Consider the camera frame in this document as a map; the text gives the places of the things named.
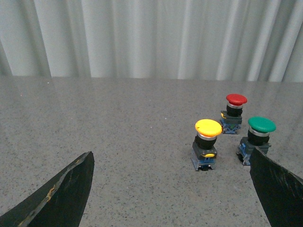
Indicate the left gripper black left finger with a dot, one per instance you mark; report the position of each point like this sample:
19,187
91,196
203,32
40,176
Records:
58,203

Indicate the green mushroom push button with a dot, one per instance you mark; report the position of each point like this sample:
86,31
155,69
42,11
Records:
258,136

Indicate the white pleated curtain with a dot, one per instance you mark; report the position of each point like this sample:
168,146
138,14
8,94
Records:
246,40

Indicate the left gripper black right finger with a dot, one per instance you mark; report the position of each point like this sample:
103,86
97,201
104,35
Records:
279,191

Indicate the red mushroom push button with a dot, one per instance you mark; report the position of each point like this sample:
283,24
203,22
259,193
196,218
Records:
231,118

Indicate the yellow mushroom push button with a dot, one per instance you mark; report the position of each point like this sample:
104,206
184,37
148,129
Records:
204,153

